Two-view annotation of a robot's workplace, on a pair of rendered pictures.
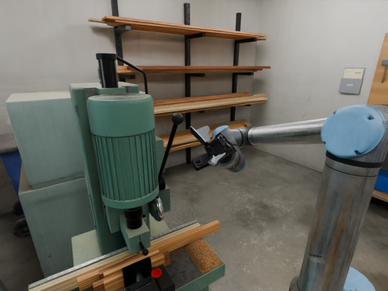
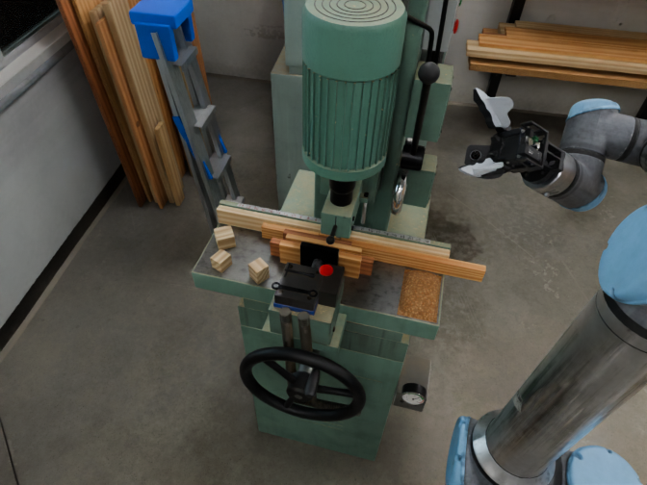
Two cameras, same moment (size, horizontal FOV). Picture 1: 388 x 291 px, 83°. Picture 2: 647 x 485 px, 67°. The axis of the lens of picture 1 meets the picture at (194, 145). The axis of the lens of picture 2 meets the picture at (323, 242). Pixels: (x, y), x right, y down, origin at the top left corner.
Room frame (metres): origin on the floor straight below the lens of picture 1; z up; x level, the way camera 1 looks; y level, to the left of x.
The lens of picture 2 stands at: (-0.02, -0.34, 1.83)
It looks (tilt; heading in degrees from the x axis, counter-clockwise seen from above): 47 degrees down; 43
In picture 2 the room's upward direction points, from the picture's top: 2 degrees clockwise
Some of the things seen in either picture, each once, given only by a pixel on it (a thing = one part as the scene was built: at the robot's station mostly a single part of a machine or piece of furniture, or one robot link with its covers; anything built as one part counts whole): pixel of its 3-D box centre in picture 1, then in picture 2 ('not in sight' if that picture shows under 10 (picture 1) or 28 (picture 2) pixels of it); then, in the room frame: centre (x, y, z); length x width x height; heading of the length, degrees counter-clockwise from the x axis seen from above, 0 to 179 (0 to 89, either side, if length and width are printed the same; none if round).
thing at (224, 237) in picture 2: not in sight; (224, 238); (0.43, 0.42, 0.92); 0.04 x 0.04 x 0.04; 65
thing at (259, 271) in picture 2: not in sight; (259, 270); (0.42, 0.27, 0.92); 0.04 x 0.04 x 0.04; 85
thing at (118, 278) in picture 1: (136, 274); (320, 259); (0.54, 0.19, 0.93); 0.20 x 0.02 x 0.07; 121
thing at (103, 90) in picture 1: (109, 82); not in sight; (0.74, 0.27, 1.54); 0.08 x 0.08 x 0.17; 31
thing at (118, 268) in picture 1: (133, 267); (323, 250); (0.57, 0.21, 0.93); 0.19 x 0.01 x 0.06; 121
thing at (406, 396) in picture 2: not in sight; (413, 394); (0.57, -0.13, 0.65); 0.06 x 0.04 x 0.08; 121
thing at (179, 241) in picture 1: (159, 250); (369, 250); (0.66, 0.13, 0.92); 0.56 x 0.02 x 0.04; 121
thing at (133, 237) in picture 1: (134, 231); (342, 208); (0.63, 0.21, 1.03); 0.14 x 0.07 x 0.09; 31
